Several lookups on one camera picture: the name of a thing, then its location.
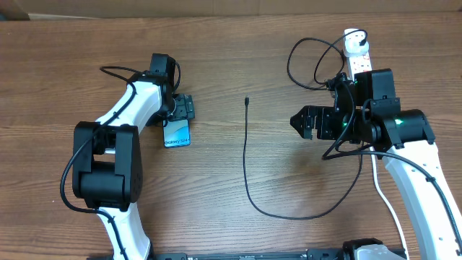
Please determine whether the blue Galaxy smartphone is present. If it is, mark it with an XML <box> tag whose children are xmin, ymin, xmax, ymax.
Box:
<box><xmin>163</xmin><ymin>119</ymin><xmax>191</xmax><ymax>148</ymax></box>

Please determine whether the white charger plug adapter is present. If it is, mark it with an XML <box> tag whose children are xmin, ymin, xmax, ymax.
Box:
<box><xmin>344</xmin><ymin>29</ymin><xmax>370</xmax><ymax>58</ymax></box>

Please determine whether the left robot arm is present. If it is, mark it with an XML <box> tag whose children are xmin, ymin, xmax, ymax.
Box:
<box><xmin>60</xmin><ymin>53</ymin><xmax>195</xmax><ymax>259</ymax></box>

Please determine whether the brown cardboard backdrop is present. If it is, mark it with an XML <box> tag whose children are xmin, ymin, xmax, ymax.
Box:
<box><xmin>1</xmin><ymin>0</ymin><xmax>461</xmax><ymax>20</ymax></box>

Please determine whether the white power strip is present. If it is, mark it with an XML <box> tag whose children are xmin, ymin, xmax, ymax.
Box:
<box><xmin>346</xmin><ymin>51</ymin><xmax>372</xmax><ymax>81</ymax></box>

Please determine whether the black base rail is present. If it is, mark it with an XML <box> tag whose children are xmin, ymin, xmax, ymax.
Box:
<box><xmin>148</xmin><ymin>248</ymin><xmax>352</xmax><ymax>260</ymax></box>

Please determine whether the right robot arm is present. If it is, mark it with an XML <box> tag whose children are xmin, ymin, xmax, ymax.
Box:
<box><xmin>290</xmin><ymin>69</ymin><xmax>461</xmax><ymax>259</ymax></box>

